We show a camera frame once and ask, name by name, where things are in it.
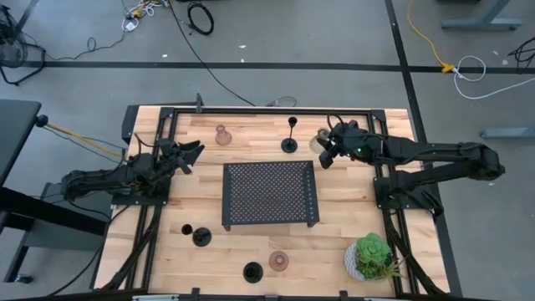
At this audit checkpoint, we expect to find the dark arm cable loop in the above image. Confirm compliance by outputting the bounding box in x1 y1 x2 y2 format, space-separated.
326 113 344 131
132 132 155 163

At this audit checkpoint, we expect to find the grey table foot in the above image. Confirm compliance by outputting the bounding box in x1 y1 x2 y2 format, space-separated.
479 127 535 140
441 0 523 31

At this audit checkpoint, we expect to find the white power strip with cables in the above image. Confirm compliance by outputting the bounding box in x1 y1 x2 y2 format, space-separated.
120 0 171 33

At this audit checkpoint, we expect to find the coiled black cable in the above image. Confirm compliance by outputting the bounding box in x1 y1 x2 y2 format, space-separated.
186 2 215 36

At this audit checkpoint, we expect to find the yellow power cable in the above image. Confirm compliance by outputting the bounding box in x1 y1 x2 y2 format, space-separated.
407 0 456 74

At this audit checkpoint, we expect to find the dark right arm cable loop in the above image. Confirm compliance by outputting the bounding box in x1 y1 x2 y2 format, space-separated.
326 113 344 131

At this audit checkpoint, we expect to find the clear ribbed glass candle holder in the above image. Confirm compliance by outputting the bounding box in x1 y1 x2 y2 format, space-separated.
308 127 332 156

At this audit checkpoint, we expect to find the grey cable loop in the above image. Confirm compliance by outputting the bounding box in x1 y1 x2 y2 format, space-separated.
265 95 298 108

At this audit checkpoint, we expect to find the green succulent in white pot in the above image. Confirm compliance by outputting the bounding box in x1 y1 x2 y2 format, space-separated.
344 232 405 283

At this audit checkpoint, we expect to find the dark left arm cable loop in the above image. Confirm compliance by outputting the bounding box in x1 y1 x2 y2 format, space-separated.
132 132 155 163

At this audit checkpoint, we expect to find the black perforated metal riser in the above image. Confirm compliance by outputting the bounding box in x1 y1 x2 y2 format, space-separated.
221 161 321 232

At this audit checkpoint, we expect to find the long black floor cable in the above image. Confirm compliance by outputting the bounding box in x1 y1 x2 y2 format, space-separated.
166 0 257 107

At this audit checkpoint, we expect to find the black cable bundle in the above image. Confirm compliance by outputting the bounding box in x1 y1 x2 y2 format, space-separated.
507 36 535 70

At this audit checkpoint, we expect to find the pink ribbed glass candle holder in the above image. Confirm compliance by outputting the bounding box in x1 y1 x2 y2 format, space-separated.
215 124 233 147
268 250 289 273

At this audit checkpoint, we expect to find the white floor cable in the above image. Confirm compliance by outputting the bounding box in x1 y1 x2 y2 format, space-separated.
453 55 535 100

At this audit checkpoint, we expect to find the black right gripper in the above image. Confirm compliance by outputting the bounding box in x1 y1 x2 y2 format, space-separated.
318 120 380 170

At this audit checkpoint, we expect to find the black aluminium table frame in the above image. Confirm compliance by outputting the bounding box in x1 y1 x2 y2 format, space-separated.
94 103 451 298

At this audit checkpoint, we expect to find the black floor fan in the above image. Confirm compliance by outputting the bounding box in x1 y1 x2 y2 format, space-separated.
0 6 47 87

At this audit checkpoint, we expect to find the black desk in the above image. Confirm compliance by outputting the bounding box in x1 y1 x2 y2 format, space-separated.
0 99 108 285

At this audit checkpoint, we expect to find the yellow and black cable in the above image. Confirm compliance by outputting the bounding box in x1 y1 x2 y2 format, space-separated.
35 115 126 159

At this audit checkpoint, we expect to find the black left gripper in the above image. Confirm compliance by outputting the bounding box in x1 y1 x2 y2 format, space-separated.
155 138 206 175

